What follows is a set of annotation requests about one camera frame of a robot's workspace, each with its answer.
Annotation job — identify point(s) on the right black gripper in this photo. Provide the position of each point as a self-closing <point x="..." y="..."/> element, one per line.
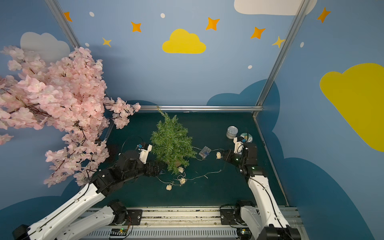
<point x="229" y="155"/>

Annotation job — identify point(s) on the small circuit board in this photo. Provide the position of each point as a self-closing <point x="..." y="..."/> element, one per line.
<point x="243" y="234"/>
<point x="118" y="234"/>

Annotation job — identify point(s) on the aluminium frame post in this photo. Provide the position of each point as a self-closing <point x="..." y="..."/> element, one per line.
<point x="62" y="21"/>
<point x="290" y="37"/>

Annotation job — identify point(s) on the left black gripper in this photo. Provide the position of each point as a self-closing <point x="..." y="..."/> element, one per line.
<point x="154" y="168"/>

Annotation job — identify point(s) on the horizontal aluminium frame rail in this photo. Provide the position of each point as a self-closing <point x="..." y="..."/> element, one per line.
<point x="202" y="108"/>

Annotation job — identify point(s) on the left small circuit board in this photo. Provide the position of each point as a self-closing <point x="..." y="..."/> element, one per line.
<point x="118" y="234"/>

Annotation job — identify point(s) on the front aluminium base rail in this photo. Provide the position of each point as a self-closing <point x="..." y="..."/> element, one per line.
<point x="172" y="223"/>

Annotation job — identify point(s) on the right aluminium frame post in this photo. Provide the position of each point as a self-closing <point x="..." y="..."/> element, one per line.
<point x="290" y="37"/>

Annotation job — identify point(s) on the right small circuit board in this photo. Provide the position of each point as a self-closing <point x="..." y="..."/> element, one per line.
<point x="243" y="234"/>

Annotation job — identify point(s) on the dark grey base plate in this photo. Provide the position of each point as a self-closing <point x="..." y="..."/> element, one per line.
<point x="133" y="217"/>

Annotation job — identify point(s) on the pink cherry blossom tree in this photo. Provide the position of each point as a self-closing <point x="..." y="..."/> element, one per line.
<point x="69" y="95"/>

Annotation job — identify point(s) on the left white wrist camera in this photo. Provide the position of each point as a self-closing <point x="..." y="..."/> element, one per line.
<point x="144" y="150"/>

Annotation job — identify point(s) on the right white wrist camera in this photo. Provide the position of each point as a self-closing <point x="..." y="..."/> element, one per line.
<point x="239" y="143"/>

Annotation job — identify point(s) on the small green christmas tree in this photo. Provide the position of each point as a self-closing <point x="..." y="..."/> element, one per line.
<point x="171" y="144"/>

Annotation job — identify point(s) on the string lights with rattan balls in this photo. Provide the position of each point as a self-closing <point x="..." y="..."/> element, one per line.
<point x="181" y="179"/>

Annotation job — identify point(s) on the silver tin can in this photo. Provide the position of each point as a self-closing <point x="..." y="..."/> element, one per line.
<point x="232" y="132"/>

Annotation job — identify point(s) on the clear battery box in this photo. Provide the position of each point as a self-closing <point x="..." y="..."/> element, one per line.
<point x="204" y="152"/>

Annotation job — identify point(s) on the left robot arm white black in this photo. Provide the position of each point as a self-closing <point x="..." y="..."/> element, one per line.
<point x="63" y="223"/>

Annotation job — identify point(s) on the left aluminium frame post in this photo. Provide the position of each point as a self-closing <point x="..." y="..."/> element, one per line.
<point x="62" y="21"/>

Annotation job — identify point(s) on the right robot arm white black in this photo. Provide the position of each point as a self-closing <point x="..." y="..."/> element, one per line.
<point x="264" y="220"/>

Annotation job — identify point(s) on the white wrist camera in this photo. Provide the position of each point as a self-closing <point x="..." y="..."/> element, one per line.
<point x="144" y="150"/>
<point x="239" y="143"/>

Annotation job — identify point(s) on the yellow green tin can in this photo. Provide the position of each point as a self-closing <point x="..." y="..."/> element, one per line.
<point x="247" y="138"/>

